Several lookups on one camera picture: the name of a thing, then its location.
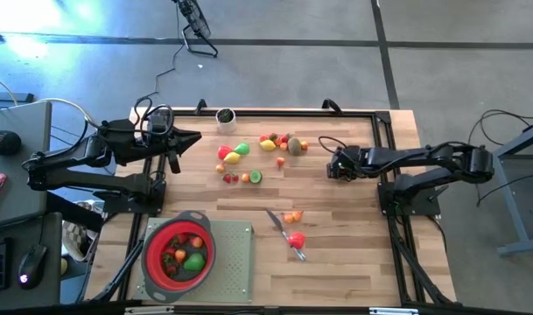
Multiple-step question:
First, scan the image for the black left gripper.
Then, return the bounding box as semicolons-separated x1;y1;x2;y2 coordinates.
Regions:
137;126;203;176

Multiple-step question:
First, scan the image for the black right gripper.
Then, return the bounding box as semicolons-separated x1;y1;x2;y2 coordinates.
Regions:
326;145;365;182

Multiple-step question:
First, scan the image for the grey toy knife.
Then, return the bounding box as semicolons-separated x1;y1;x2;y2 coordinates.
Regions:
264;207;308;263

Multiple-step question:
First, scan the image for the red collapsible bowl grey rim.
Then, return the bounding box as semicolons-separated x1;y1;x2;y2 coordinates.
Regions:
140;210;217;305

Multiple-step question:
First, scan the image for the green toy pear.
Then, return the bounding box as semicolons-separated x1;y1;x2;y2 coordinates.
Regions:
182;252;207;272

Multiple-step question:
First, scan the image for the whole brown toy kiwi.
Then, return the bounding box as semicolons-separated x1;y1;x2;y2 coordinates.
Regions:
287;136;303;158

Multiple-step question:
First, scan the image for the white plant pot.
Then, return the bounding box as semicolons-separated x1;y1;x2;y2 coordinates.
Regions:
215;108;237;135

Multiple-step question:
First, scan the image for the green perforated metal shelf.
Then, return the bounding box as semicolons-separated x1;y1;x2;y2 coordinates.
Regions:
133;217;256;304

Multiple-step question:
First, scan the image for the black floor fan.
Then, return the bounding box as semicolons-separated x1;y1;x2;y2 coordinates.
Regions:
172;0;220;59

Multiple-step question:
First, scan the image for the chequered bag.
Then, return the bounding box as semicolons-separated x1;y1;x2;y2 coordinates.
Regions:
62;199;102;263

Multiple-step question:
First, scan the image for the dark desk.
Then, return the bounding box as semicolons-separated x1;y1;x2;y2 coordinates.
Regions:
0;212;64;310

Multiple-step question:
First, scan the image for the grey desk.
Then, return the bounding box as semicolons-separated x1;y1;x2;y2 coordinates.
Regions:
0;101;53;229

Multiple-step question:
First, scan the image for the black portable speaker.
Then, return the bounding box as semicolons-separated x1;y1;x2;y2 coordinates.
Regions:
0;129;23;157

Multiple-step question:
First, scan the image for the blue-grey table leg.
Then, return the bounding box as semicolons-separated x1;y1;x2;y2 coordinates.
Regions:
494;121;533;256

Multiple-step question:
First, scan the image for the black computer mouse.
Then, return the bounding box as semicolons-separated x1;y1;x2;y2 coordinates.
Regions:
17;243;49;290

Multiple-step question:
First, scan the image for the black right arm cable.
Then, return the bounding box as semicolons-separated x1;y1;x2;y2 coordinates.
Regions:
317;135;350;154

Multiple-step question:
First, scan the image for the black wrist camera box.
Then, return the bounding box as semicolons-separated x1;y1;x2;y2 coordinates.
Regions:
148;108;172;132

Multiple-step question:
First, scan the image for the black fan cable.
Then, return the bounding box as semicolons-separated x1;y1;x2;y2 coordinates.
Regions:
137;0;184;104

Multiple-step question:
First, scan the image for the white floor cable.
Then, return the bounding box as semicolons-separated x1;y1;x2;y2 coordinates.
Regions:
0;72;97;132

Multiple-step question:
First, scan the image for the silver metal bracket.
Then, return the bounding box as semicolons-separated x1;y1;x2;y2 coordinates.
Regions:
369;307;419;315
124;305;175;315

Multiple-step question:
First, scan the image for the black floor cable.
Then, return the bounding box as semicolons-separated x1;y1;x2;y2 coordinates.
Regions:
468;108;533;141
475;172;533;209

